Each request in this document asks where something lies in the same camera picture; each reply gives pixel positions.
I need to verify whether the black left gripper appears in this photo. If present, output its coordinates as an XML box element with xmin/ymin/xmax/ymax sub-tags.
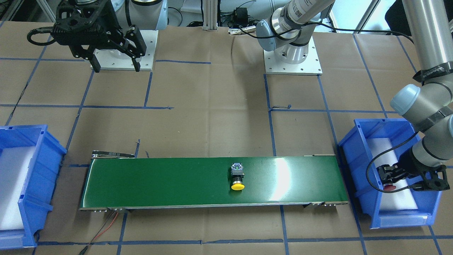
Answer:
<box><xmin>377</xmin><ymin>152</ymin><xmax>450</xmax><ymax>192</ymax></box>

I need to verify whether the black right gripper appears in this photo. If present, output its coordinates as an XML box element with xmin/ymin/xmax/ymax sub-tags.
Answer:
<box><xmin>52</xmin><ymin>0</ymin><xmax>147</xmax><ymax>73</ymax></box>

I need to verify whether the yellow push button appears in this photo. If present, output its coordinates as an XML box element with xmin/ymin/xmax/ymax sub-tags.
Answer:
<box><xmin>231</xmin><ymin>163</ymin><xmax>245</xmax><ymax>191</ymax></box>

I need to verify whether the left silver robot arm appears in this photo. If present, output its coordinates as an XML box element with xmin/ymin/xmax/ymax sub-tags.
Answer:
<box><xmin>254</xmin><ymin>0</ymin><xmax>453</xmax><ymax>193</ymax></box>

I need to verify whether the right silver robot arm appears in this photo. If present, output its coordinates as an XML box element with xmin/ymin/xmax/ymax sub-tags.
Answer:
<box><xmin>50</xmin><ymin>0</ymin><xmax>168</xmax><ymax>73</ymax></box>

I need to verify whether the blue plastic bin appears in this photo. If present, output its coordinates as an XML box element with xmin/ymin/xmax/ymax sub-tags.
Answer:
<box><xmin>0</xmin><ymin>125</ymin><xmax>67</xmax><ymax>250</ymax></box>
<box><xmin>339</xmin><ymin>118</ymin><xmax>446</xmax><ymax>229</ymax></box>

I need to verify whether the green conveyor belt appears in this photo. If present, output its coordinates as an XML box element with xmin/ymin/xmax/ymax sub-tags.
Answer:
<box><xmin>79</xmin><ymin>155</ymin><xmax>348</xmax><ymax>211</ymax></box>

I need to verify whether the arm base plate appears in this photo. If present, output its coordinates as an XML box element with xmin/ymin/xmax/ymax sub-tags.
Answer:
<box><xmin>263</xmin><ymin>37</ymin><xmax>323</xmax><ymax>76</ymax></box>
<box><xmin>91</xmin><ymin>30</ymin><xmax>158</xmax><ymax>71</ymax></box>

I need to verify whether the aluminium frame post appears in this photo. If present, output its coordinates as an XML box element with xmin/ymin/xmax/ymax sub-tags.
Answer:
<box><xmin>201</xmin><ymin>0</ymin><xmax>220</xmax><ymax>31</ymax></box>

